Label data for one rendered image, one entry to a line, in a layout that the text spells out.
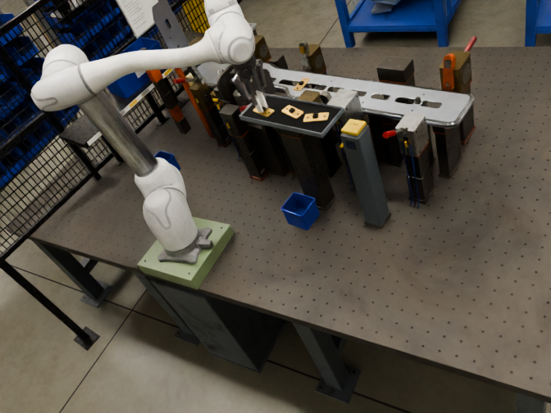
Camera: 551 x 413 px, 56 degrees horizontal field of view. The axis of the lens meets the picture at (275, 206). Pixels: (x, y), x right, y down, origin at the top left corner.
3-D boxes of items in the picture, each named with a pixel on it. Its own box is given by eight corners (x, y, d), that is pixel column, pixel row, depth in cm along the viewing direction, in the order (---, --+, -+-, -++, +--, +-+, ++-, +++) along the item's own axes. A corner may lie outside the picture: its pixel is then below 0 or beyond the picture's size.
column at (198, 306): (260, 374, 248) (204, 299, 203) (209, 354, 264) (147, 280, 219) (288, 319, 264) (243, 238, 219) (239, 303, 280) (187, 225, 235)
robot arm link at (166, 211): (162, 257, 202) (135, 220, 188) (159, 227, 216) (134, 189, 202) (201, 242, 202) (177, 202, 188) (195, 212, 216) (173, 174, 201)
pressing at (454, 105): (480, 91, 185) (480, 88, 183) (454, 132, 175) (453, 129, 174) (210, 56, 266) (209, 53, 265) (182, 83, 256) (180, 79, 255)
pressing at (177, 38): (195, 58, 266) (166, -4, 243) (180, 72, 261) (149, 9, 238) (194, 58, 267) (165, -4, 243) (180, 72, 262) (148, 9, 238)
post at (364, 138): (391, 214, 197) (371, 124, 167) (381, 229, 194) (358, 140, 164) (374, 209, 202) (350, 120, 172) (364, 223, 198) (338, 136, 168)
